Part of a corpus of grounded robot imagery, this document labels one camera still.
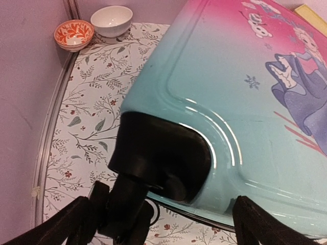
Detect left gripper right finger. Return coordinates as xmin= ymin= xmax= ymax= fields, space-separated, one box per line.
xmin=232 ymin=196 xmax=318 ymax=245

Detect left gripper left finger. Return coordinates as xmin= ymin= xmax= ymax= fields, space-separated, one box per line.
xmin=5 ymin=181 xmax=110 ymax=245

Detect pink and teal kids suitcase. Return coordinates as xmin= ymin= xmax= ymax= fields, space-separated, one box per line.
xmin=106 ymin=1 xmax=326 ymax=239

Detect floral white tablecloth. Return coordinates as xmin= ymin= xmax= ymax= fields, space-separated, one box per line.
xmin=42 ymin=22 xmax=241 ymax=245

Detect orange patterned ceramic bowl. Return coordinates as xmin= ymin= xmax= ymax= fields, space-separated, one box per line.
xmin=54 ymin=19 xmax=95 ymax=53

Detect white ceramic bowl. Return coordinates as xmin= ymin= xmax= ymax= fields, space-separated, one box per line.
xmin=90 ymin=6 xmax=133 ymax=38

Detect yellow and white storage box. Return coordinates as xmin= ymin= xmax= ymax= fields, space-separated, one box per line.
xmin=293 ymin=1 xmax=326 ymax=30

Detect left metal wall post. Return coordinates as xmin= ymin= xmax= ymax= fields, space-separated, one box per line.
xmin=63 ymin=0 xmax=82 ymax=19

